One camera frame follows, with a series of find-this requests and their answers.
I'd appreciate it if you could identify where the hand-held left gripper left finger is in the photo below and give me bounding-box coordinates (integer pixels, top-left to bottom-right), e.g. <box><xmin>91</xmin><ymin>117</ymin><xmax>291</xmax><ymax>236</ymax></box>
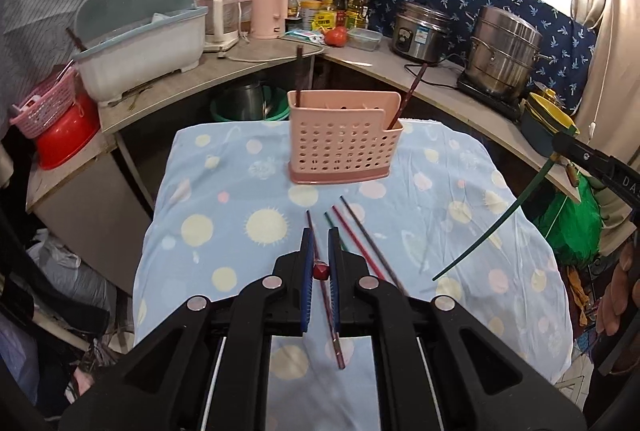
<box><xmin>59</xmin><ymin>227</ymin><xmax>316</xmax><ymax>431</ymax></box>

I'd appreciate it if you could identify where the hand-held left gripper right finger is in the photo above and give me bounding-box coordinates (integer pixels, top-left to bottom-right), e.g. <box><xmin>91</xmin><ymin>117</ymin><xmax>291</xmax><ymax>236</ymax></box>
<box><xmin>327</xmin><ymin>227</ymin><xmax>587</xmax><ymax>431</ymax></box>

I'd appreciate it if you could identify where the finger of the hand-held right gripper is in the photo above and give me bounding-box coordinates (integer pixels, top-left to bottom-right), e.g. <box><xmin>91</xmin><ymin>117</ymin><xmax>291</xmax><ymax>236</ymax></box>
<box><xmin>552</xmin><ymin>133</ymin><xmax>614</xmax><ymax>180</ymax></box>

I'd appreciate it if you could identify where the dark maroon chopstick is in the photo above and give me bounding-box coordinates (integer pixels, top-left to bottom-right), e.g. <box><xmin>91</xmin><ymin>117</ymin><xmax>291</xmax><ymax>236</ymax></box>
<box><xmin>340</xmin><ymin>196</ymin><xmax>408</xmax><ymax>297</ymax></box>
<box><xmin>306</xmin><ymin>211</ymin><xmax>347</xmax><ymax>370</ymax></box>
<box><xmin>294</xmin><ymin>43</ymin><xmax>304</xmax><ymax>108</ymax></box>
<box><xmin>390</xmin><ymin>63</ymin><xmax>430</xmax><ymax>130</ymax></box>

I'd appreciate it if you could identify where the green chopstick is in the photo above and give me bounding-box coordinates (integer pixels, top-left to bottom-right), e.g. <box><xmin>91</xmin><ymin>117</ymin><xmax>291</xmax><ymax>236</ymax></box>
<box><xmin>323</xmin><ymin>212</ymin><xmax>348</xmax><ymax>257</ymax></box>
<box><xmin>432</xmin><ymin>153</ymin><xmax>561</xmax><ymax>282</ymax></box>

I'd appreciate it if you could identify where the pink perforated utensil holder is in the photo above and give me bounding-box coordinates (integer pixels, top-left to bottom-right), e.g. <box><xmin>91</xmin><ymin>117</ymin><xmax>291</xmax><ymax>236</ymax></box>
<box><xmin>286</xmin><ymin>90</ymin><xmax>405</xmax><ymax>186</ymax></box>

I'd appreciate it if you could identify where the person's right hand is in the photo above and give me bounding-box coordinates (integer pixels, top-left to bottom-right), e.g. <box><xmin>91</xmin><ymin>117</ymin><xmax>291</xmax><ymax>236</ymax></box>
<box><xmin>599</xmin><ymin>241</ymin><xmax>640</xmax><ymax>337</ymax></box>

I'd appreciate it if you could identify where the yellow and green pot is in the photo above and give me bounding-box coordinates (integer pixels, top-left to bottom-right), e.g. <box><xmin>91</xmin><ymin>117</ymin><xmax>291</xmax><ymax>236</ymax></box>
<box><xmin>520</xmin><ymin>92</ymin><xmax>581</xmax><ymax>156</ymax></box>

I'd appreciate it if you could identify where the green plastic bag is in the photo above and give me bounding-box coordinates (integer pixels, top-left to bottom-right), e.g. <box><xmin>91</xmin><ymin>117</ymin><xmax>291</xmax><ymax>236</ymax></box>
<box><xmin>537</xmin><ymin>191</ymin><xmax>603</xmax><ymax>264</ymax></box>

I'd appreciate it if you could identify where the beige cloth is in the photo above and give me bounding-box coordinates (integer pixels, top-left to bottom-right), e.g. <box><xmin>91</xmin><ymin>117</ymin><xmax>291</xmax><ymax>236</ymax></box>
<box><xmin>570</xmin><ymin>0</ymin><xmax>640</xmax><ymax>257</ymax></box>

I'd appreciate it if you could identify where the light blue printed tablecloth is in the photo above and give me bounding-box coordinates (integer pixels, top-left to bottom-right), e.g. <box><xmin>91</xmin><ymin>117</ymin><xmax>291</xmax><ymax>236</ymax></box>
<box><xmin>132</xmin><ymin>117</ymin><xmax>575</xmax><ymax>431</ymax></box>

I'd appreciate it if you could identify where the black induction cooker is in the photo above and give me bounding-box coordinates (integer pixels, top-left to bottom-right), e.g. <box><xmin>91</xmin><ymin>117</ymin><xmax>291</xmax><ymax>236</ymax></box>
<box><xmin>456</xmin><ymin>76</ymin><xmax>526</xmax><ymax>120</ymax></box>

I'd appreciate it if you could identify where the steel steamer pot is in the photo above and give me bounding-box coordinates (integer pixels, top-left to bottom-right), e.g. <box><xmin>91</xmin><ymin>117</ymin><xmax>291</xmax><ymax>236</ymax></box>
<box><xmin>465</xmin><ymin>6</ymin><xmax>556</xmax><ymax>99</ymax></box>

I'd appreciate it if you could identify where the green plastic basin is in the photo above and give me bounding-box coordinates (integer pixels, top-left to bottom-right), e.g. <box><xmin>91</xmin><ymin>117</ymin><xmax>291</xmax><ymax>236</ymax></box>
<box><xmin>210</xmin><ymin>83</ymin><xmax>291</xmax><ymax>122</ymax></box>

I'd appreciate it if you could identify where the steel rice cooker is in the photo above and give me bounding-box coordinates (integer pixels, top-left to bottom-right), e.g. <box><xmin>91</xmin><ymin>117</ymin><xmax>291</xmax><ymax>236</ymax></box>
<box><xmin>392</xmin><ymin>2</ymin><xmax>453</xmax><ymax>64</ymax></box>

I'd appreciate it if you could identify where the curved wooden counter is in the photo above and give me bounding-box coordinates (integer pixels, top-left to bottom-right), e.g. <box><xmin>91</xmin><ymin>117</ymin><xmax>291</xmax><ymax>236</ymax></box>
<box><xmin>97</xmin><ymin>31</ymin><xmax>583</xmax><ymax>204</ymax></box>

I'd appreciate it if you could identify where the grey plastic bag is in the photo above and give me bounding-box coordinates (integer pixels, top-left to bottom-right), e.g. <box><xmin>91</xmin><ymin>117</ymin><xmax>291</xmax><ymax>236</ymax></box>
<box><xmin>27</xmin><ymin>231</ymin><xmax>118</xmax><ymax>312</ymax></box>

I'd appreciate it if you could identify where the clear food container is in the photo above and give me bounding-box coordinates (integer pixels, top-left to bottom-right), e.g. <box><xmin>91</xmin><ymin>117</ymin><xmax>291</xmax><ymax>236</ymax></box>
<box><xmin>346</xmin><ymin>28</ymin><xmax>383</xmax><ymax>50</ymax></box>

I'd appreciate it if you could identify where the blue and white packet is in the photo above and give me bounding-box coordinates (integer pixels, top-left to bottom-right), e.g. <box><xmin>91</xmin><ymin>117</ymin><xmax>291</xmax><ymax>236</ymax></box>
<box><xmin>285</xmin><ymin>30</ymin><xmax>326</xmax><ymax>46</ymax></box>

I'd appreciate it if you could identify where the beige side cabinet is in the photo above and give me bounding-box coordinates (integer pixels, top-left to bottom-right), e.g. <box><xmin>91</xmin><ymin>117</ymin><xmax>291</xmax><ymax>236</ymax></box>
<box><xmin>25</xmin><ymin>128</ymin><xmax>153</xmax><ymax>244</ymax></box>

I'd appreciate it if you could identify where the round metal tin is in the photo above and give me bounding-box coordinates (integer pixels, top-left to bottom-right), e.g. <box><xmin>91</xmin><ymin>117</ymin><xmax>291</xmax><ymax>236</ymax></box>
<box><xmin>300</xmin><ymin>0</ymin><xmax>323</xmax><ymax>32</ymax></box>

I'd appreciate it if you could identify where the cooking oil bottle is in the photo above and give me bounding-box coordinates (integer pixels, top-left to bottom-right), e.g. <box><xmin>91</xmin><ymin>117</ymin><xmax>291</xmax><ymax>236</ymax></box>
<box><xmin>350</xmin><ymin>0</ymin><xmax>370</xmax><ymax>29</ymax></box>

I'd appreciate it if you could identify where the pink electric kettle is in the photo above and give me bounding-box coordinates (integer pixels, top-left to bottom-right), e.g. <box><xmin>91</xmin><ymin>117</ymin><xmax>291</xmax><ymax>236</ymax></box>
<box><xmin>250</xmin><ymin>0</ymin><xmax>291</xmax><ymax>40</ymax></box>

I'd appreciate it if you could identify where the white glass kettle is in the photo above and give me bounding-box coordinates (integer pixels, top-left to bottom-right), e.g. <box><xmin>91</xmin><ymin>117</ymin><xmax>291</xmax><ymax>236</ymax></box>
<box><xmin>196</xmin><ymin>0</ymin><xmax>241</xmax><ymax>53</ymax></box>

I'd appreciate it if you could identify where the red plastic basin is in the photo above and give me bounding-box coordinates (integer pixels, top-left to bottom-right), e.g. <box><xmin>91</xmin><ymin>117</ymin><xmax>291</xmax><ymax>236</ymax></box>
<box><xmin>36</xmin><ymin>93</ymin><xmax>101</xmax><ymax>170</ymax></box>

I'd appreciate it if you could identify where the white dish drainer bin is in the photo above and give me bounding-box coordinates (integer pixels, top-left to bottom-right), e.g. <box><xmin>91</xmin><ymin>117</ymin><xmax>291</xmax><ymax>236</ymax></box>
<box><xmin>70</xmin><ymin>0</ymin><xmax>208</xmax><ymax>106</ymax></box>

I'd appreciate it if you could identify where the pink plastic basket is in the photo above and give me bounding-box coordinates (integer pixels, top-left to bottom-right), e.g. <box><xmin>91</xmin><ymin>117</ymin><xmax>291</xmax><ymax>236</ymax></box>
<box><xmin>9</xmin><ymin>70</ymin><xmax>77</xmax><ymax>139</ymax></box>

